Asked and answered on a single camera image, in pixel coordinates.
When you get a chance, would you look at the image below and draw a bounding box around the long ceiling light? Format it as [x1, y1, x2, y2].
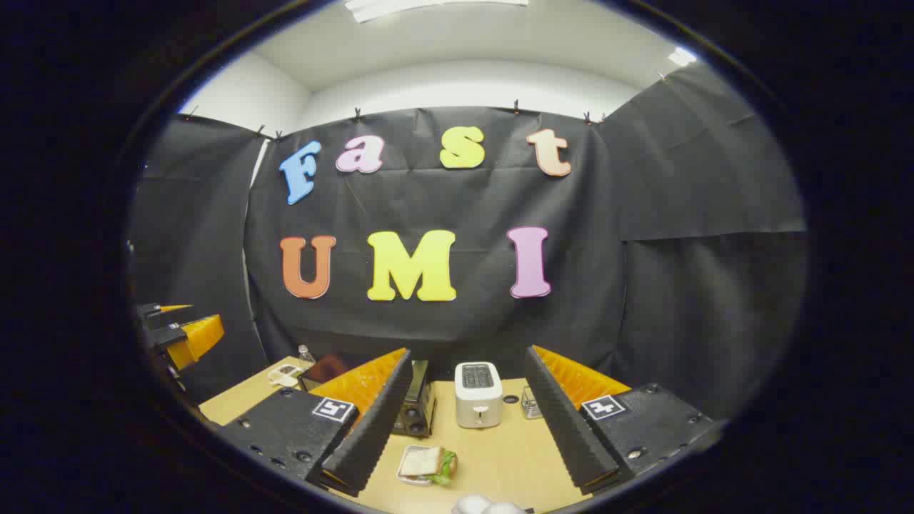
[346, 0, 530, 23]

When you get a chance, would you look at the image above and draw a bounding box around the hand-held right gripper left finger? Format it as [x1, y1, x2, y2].
[214, 348, 414, 498]

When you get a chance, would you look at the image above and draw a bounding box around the lettuce sandwich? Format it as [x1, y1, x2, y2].
[398, 446, 459, 488]

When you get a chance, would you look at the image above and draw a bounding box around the black electric oven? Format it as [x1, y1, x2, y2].
[296, 355, 438, 438]

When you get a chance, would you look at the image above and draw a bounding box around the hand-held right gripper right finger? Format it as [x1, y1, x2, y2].
[525, 346, 719, 495]

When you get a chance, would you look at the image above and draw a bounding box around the white toaster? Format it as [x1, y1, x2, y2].
[455, 361, 505, 429]

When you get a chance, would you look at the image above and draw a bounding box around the small white tray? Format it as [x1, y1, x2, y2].
[397, 448, 433, 488]

